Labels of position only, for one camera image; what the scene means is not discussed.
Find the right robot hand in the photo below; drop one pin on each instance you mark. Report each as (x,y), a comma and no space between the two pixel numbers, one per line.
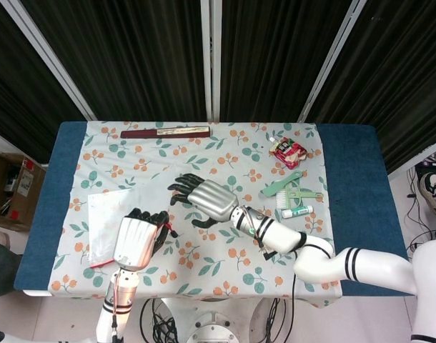
(214,200)

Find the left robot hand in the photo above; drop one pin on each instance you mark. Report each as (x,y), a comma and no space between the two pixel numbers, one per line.
(136,239)

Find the white mesh zipper pouch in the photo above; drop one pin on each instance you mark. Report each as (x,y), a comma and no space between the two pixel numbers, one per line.
(103,221)

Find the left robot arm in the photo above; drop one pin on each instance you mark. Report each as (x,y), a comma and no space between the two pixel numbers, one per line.
(121,293)

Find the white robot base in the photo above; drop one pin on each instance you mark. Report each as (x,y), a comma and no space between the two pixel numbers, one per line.
(212,325)

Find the fruit print tablecloth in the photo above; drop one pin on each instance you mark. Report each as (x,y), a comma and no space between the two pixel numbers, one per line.
(221,171)

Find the green brush white bristles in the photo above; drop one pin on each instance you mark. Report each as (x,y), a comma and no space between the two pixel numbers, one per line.
(275,187)

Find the white green glue stick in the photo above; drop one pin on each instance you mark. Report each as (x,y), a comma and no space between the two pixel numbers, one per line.
(296,212)

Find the red snack pouch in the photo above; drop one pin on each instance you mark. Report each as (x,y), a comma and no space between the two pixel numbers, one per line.
(287,153)

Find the green plastic slotted tool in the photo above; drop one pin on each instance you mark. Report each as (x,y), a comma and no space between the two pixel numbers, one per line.
(311,196)

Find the dark red folded fan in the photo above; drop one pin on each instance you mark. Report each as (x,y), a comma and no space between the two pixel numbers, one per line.
(139,134)

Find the brown cardboard box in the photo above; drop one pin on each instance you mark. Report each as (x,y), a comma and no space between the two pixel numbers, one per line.
(18,193)

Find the dark olive trouser leg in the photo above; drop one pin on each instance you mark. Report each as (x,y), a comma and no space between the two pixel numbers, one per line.
(1,268)

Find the blue table cover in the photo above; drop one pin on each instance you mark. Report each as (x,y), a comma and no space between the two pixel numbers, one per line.
(354,171)

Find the black curtain panel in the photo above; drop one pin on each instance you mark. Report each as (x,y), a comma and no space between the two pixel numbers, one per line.
(400,71)
(14,89)
(132,53)
(275,53)

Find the black white sneaker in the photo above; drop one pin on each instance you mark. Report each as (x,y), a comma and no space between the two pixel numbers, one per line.
(432,193)

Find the white frame post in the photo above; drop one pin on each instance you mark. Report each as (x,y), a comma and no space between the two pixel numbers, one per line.
(50,60)
(332,60)
(211,60)

